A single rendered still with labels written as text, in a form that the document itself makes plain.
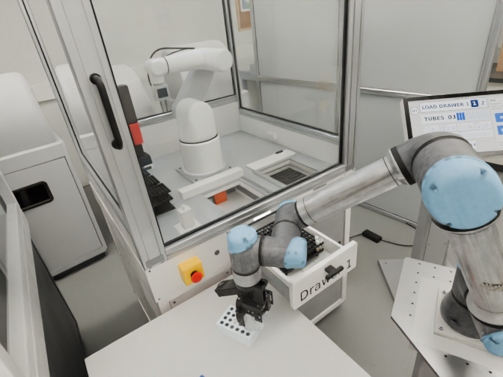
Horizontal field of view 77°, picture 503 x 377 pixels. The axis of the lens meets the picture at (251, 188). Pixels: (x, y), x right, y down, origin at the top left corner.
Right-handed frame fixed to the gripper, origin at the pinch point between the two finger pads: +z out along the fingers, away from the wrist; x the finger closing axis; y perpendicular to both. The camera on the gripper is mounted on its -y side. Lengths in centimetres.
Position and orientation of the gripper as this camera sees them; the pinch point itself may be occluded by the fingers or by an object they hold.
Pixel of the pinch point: (248, 324)
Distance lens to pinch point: 104.2
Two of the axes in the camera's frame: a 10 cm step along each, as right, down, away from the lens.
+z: 1.1, 8.7, 4.8
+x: 4.9, -4.7, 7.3
